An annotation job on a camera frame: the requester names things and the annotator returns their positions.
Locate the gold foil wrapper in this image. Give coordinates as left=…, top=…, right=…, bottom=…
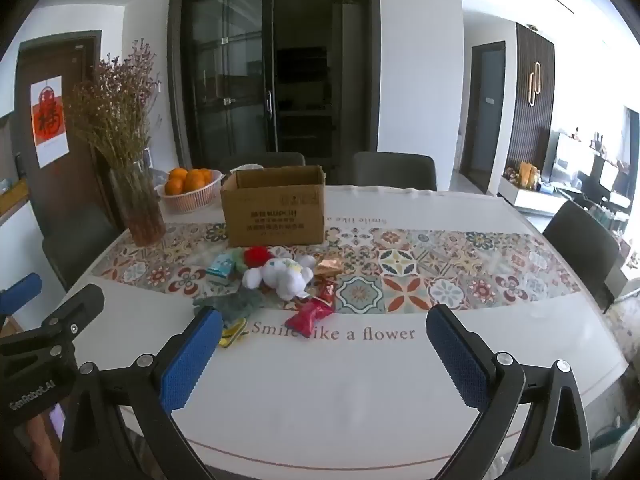
left=312, top=256, right=346, bottom=277

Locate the dark interior door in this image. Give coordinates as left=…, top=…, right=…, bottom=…
left=459, top=42, right=506, bottom=193

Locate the red candy wrapper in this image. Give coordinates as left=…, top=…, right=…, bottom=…
left=284, top=301, right=334, bottom=331

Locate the brown cardboard box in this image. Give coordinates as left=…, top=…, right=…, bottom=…
left=220, top=165, right=328, bottom=248

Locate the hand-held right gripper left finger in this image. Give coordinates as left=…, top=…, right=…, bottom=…
left=59, top=306, right=224, bottom=480

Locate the dark slatted wall panel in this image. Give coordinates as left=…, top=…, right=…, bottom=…
left=505, top=22, right=556, bottom=181

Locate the glass vase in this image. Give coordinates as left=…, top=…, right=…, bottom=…
left=109, top=159, right=167, bottom=247

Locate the yellow striped wrapper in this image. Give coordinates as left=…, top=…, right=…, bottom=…
left=218, top=319, right=249, bottom=348

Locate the red white door poster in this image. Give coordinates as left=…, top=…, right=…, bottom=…
left=31, top=76, right=70, bottom=168

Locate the red green plush toy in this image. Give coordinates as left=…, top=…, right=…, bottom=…
left=229, top=246, right=274, bottom=271

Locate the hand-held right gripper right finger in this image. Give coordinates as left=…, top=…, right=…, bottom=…
left=425, top=302, right=593, bottom=480

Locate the brown wooden door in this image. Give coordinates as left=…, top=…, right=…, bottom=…
left=15, top=32, right=108, bottom=241

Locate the dark glass sliding door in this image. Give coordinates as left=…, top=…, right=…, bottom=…
left=170, top=0, right=381, bottom=171

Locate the dried flower bunch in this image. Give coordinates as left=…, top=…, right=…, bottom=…
left=65, top=37, right=163, bottom=176

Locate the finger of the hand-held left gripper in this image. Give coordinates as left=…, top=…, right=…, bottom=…
left=0, top=273, right=43, bottom=316
left=0, top=283, right=106, bottom=357

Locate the orange bag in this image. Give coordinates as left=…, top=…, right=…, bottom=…
left=517, top=161, right=541, bottom=191

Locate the gold wall ornament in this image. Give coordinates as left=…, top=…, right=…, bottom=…
left=527, top=61, right=543, bottom=108

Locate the white plastic fruit basket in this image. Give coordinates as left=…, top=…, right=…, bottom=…
left=155, top=169, right=224, bottom=213

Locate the blue packet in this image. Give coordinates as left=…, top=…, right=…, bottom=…
left=206, top=254, right=236, bottom=281

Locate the white plush toy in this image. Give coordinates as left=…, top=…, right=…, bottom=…
left=241, top=255, right=317, bottom=301

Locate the white low cabinet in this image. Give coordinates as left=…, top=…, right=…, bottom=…
left=500, top=175, right=576, bottom=213

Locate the dark grey dining chair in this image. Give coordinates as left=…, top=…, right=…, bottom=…
left=350, top=151, right=438, bottom=191
left=542, top=201, right=621, bottom=313
left=41, top=210, right=121, bottom=291

